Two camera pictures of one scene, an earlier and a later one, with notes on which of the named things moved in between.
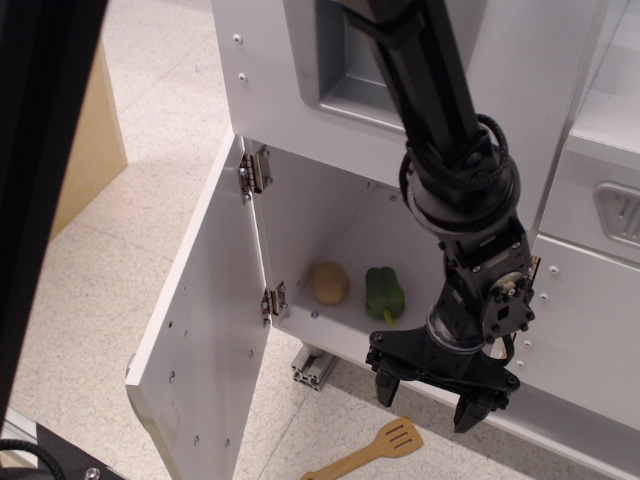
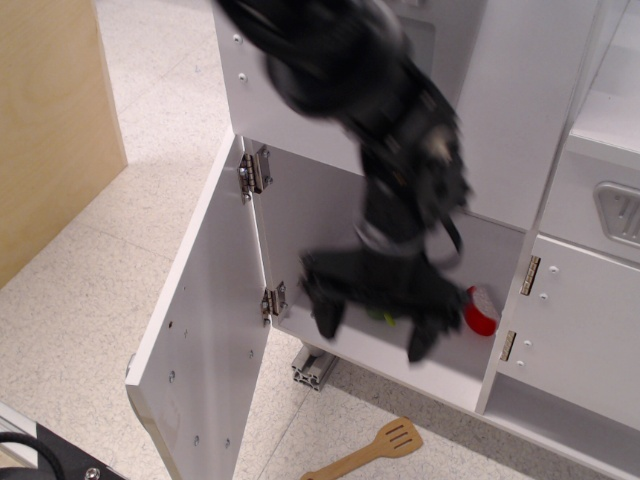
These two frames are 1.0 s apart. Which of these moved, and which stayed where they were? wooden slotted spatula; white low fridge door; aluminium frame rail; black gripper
Moved: black gripper
Stayed: white low fridge door; aluminium frame rail; wooden slotted spatula
